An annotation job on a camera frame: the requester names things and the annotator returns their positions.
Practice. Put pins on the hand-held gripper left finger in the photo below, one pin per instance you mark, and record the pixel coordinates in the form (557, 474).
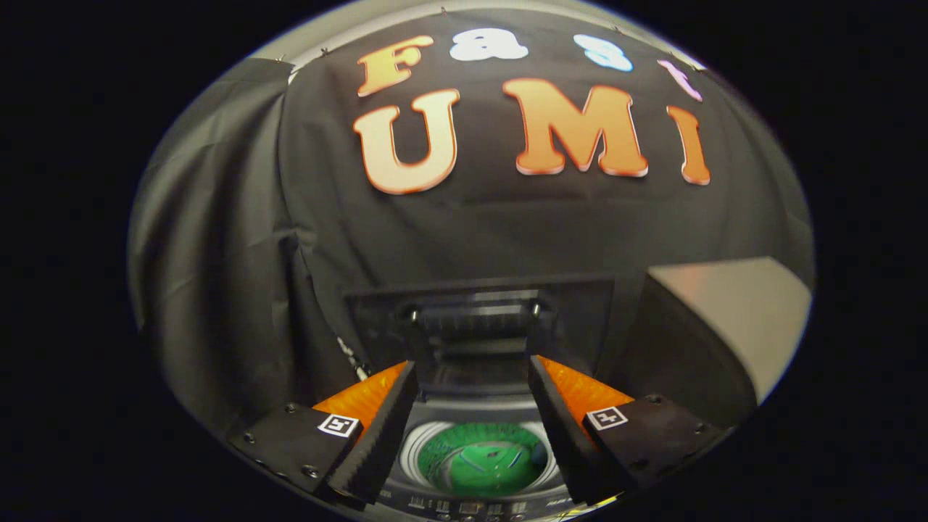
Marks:
(384, 442)

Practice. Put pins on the dark washing machine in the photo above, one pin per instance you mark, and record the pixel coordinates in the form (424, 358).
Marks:
(471, 406)

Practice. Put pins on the black backdrop cloth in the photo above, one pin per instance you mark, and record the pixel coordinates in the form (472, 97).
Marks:
(493, 232)

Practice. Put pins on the green polo shirt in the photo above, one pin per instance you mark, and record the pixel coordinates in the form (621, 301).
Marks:
(486, 464)

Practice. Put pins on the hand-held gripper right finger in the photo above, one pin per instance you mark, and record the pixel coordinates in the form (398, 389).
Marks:
(562, 442)

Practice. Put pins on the grey cabinet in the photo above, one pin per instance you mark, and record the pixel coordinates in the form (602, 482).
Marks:
(732, 312)

